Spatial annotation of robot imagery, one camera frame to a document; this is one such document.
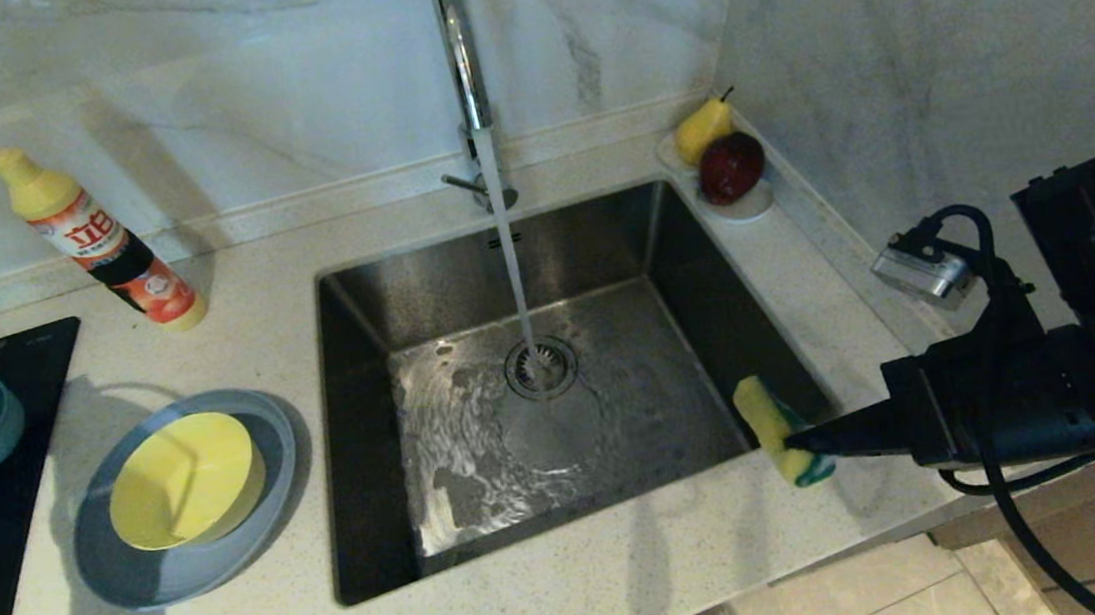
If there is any green and yellow sponge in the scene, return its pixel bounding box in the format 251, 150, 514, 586
732, 368, 839, 493

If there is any orange dish soap bottle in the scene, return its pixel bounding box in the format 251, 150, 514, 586
0, 131, 211, 348

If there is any yellow bowl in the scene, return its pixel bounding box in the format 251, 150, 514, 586
101, 407, 272, 555

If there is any metal sink drain strainer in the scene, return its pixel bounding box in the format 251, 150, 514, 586
502, 334, 582, 405

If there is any stainless steel sink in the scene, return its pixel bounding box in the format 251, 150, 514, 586
298, 166, 854, 608

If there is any small white dish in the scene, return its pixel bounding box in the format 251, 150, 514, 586
653, 124, 778, 232

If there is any red apple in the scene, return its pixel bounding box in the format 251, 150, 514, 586
693, 129, 769, 209

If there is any grey-blue plate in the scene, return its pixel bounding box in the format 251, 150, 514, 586
62, 383, 311, 615

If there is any yellow pear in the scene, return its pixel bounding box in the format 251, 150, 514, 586
669, 87, 741, 170

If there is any chrome kitchen faucet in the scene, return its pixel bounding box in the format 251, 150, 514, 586
423, 0, 521, 221

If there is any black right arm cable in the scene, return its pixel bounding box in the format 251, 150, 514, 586
910, 193, 1095, 615

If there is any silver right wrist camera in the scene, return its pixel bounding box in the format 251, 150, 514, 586
867, 226, 981, 319

